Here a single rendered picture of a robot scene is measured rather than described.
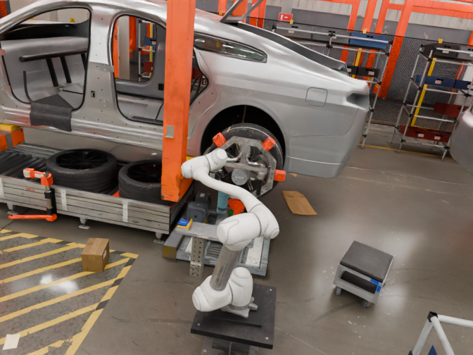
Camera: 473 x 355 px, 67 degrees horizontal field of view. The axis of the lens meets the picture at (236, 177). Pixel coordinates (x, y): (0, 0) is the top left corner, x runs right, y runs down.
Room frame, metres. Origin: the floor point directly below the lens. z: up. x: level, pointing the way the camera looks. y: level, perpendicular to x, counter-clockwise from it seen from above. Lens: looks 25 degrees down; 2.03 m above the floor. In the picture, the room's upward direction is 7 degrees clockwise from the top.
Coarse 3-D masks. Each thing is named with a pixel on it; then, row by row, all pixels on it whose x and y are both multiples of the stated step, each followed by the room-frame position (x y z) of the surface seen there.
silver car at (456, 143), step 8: (472, 104) 4.38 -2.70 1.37; (464, 112) 4.31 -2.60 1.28; (472, 112) 4.22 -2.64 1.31; (464, 120) 4.03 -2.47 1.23; (472, 120) 3.90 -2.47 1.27; (456, 128) 4.12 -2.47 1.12; (464, 128) 3.92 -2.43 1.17; (472, 128) 3.76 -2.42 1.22; (456, 136) 4.02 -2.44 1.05; (464, 136) 3.85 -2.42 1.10; (472, 136) 3.69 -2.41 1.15; (456, 144) 3.94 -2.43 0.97; (464, 144) 3.77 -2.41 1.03; (472, 144) 3.62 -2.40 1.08; (456, 152) 3.92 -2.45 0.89; (464, 152) 3.72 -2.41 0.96; (472, 152) 3.57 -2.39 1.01; (456, 160) 3.91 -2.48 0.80; (464, 160) 3.71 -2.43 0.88; (472, 160) 3.53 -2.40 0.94; (472, 168) 3.53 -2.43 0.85
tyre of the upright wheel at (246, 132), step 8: (232, 128) 2.89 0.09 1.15; (240, 128) 2.84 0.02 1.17; (248, 128) 2.85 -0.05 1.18; (256, 128) 2.89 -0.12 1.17; (264, 128) 2.98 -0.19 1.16; (224, 136) 2.81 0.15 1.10; (232, 136) 2.81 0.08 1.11; (240, 136) 2.80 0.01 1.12; (248, 136) 2.79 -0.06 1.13; (256, 136) 2.79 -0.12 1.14; (264, 136) 2.79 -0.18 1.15; (272, 136) 2.94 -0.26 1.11; (208, 152) 2.83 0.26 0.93; (272, 152) 2.77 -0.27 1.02; (280, 160) 2.77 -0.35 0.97; (280, 168) 2.76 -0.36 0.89
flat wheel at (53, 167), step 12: (60, 156) 3.28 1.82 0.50; (72, 156) 3.37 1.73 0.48; (84, 156) 3.40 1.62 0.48; (96, 156) 3.45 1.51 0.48; (108, 156) 3.43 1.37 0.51; (48, 168) 3.02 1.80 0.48; (60, 168) 3.01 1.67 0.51; (72, 168) 3.42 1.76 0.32; (84, 168) 3.21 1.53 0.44; (96, 168) 3.11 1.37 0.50; (108, 168) 3.17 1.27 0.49; (60, 180) 2.95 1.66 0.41; (72, 180) 2.94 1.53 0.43; (84, 180) 2.98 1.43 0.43; (96, 180) 3.05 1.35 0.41; (108, 180) 3.16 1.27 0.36
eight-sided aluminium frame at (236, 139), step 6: (234, 138) 2.72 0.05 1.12; (240, 138) 2.76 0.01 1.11; (246, 138) 2.76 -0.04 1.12; (228, 144) 2.73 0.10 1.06; (246, 144) 2.71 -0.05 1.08; (252, 144) 2.71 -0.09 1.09; (258, 144) 2.70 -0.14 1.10; (264, 150) 2.69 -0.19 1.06; (270, 156) 2.69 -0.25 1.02; (270, 162) 2.68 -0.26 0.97; (276, 162) 2.71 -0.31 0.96; (270, 168) 2.69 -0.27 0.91; (210, 174) 2.74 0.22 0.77; (270, 174) 2.69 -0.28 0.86; (270, 180) 2.68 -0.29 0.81; (264, 186) 2.73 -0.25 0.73; (270, 186) 2.68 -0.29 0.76; (264, 192) 2.69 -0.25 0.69; (234, 198) 2.71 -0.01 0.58
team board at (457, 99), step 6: (468, 66) 7.17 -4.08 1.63; (462, 72) 7.18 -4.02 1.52; (468, 72) 7.17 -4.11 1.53; (462, 78) 7.17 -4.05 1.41; (468, 78) 7.16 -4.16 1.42; (456, 90) 7.17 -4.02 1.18; (462, 90) 7.17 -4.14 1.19; (456, 96) 7.17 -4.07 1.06; (462, 96) 7.16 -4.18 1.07; (468, 96) 7.15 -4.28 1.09; (450, 102) 7.21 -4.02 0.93; (456, 102) 7.17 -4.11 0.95; (462, 102) 7.16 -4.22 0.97; (468, 102) 7.15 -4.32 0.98; (444, 126) 7.17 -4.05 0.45
